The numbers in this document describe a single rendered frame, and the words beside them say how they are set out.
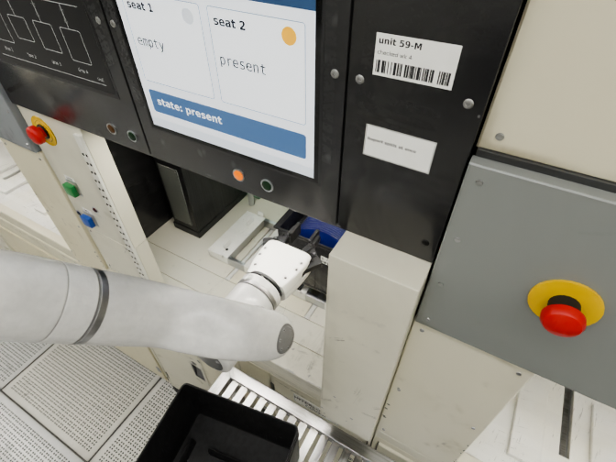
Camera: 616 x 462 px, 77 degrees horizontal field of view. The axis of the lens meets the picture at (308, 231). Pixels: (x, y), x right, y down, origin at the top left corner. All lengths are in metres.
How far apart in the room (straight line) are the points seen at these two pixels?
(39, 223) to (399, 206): 1.37
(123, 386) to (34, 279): 1.67
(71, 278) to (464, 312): 0.46
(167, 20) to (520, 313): 0.54
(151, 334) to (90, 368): 1.69
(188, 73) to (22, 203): 1.29
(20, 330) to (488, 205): 0.48
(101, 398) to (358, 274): 1.76
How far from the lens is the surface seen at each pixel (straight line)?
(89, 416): 2.11
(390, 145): 0.43
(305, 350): 1.02
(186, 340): 0.56
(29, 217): 1.68
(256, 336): 0.57
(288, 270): 0.72
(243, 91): 0.50
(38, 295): 0.47
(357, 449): 1.05
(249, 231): 1.25
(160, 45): 0.57
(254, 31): 0.46
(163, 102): 0.61
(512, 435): 1.03
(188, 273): 1.22
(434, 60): 0.38
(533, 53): 0.38
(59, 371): 2.29
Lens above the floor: 1.77
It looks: 44 degrees down
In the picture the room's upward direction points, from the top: straight up
